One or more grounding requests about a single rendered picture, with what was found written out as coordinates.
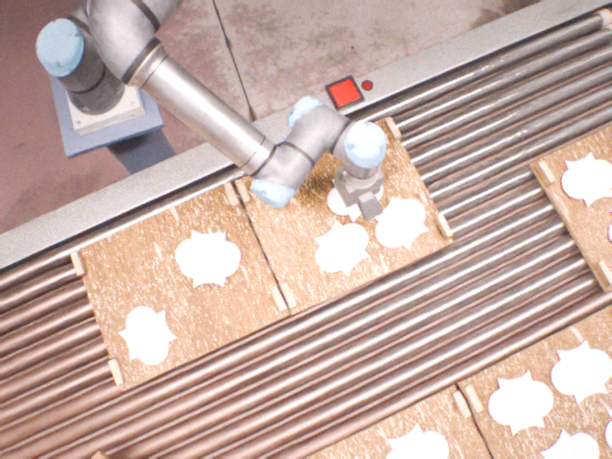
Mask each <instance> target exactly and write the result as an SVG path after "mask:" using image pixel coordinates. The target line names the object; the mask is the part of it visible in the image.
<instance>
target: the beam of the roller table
mask: <svg viewBox="0 0 612 459"><path fill-rule="evenodd" d="M611 3H612V0H542V1H540V2H538V3H535V4H533V5H530V6H528V7H526V8H523V9H521V10H520V9H519V10H517V11H514V12H513V13H511V14H508V15H505V16H502V17H500V18H498V19H495V20H494V21H492V22H489V23H487V24H485V25H481V26H479V27H477V28H475V29H470V30H467V31H465V32H463V33H461V34H459V35H457V36H453V37H451V38H449V39H446V40H444V41H443V42H439V43H437V44H435V45H432V46H429V47H426V48H425V49H423V50H421V51H417V52H415V53H413V54H410V55H409V56H405V57H403V58H400V59H397V60H395V61H393V62H392V63H389V64H387V65H385V66H382V67H380V68H378V69H375V70H373V71H372V72H368V73H366V74H364V75H362V76H358V77H356V78H354V79H355V81H356V83H357V85H358V86H359V89H360V90H361V92H362V94H363V96H364V101H363V102H361V103H359V105H357V106H354V107H350V108H348V109H345V110H343V111H342V112H338V113H341V114H342V115H344V116H346V117H347V118H349V117H353V116H356V115H358V114H360V113H362V112H364V111H367V110H369V109H371V108H374V107H377V106H380V105H382V104H384V103H386V102H389V101H391V99H393V98H395V97H399V96H401V95H404V94H406V93H408V92H410V91H414V90H415V89H417V88H419V87H423V86H425V85H428V84H431V83H433V82H434V81H437V80H439V79H441V78H443V77H447V76H449V75H452V74H454V73H456V72H458V71H461V70H463V69H465V68H467V67H469V66H472V65H475V64H478V63H480V62H482V61H485V60H486V59H488V58H490V57H493V56H496V55H499V54H501V53H503V52H504V51H507V50H509V49H511V48H513V47H516V46H519V45H522V44H523V43H525V42H527V41H530V40H532V39H536V38H538V37H540V36H544V35H546V34H548V33H550V32H553V31H555V30H557V29H558V28H561V27H563V26H567V25H571V24H573V23H575V22H577V21H579V20H581V19H583V18H585V17H587V16H590V15H593V13H596V12H598V11H600V10H602V9H607V8H608V6H609V5H610V4H611ZM363 80H371V81H372V82H373V89H372V90H371V91H364V90H362V86H361V83H362V81H363ZM294 105H295V103H294V104H292V105H291V106H290V107H285V108H284V109H281V110H279V111H277V112H274V113H271V114H269V115H267V116H265V117H262V118H258V120H256V121H254V122H251V124H252V125H253V126H254V127H255V128H256V129H257V130H259V131H260V132H262V133H263V135H264V136H266V137H267V138H268V139H269V140H271V141H272V142H273V143H275V144H276V145H277V146H280V145H281V143H282V142H283V141H284V140H285V138H287V137H288V135H289V134H290V132H291V129H290V128H289V127H288V117H289V115H290V112H291V111H292V109H293V107H294ZM237 167H238V166H236V165H235V164H234V163H233V162H231V161H230V159H229V158H227V157H226V156H225V155H224V154H221V153H220V152H219V151H218V150H216V149H215V148H214V147H212V146H211V145H210V143H209V142H208V141H206V142H204V143H201V145H199V146H197V147H195V148H191V149H189V150H186V151H184V152H182V153H179V154H177V155H176V156H175V157H172V158H169V159H167V160H164V161H161V162H159V163H157V164H155V165H153V166H150V168H147V169H143V170H141V171H139V172H137V173H135V174H133V175H131V176H128V177H126V178H124V179H121V180H120V181H118V182H115V183H113V184H111V185H108V186H106V187H104V188H102V189H98V190H96V192H93V193H91V194H89V195H86V196H84V197H83V198H80V199H77V200H74V201H71V202H69V203H67V204H65V206H63V207H61V208H58V209H55V210H52V211H50V212H48V213H46V214H44V215H42V216H40V217H37V218H35V219H31V221H29V222H27V223H25V224H23V225H21V226H18V227H16V228H14V229H11V230H9V231H7V232H4V233H2V234H0V274H2V273H3V272H6V271H8V270H11V269H13V268H15V267H17V266H19V265H22V264H24V263H26V262H29V261H30V260H33V259H36V258H38V257H40V255H42V254H45V253H47V252H49V251H51V250H54V249H56V248H59V247H61V246H63V245H65V244H67V243H69V242H71V241H74V240H78V239H80V237H83V236H85V235H87V234H88V233H91V232H93V231H95V230H99V229H101V228H103V227H105V226H108V225H110V224H112V223H115V221H117V220H119V219H123V218H125V217H126V216H130V215H132V214H134V213H136V212H139V211H141V210H143V209H145V208H146V207H149V206H151V205H154V204H156V203H158V202H160V201H162V200H164V199H169V198H171V196H173V195H175V194H178V193H180V192H182V191H185V190H187V189H190V188H193V187H195V186H197V185H199V183H202V182H204V181H206V180H209V179H213V178H215V177H217V176H219V175H221V174H224V173H227V171H229V170H231V169H234V168H237Z"/></svg>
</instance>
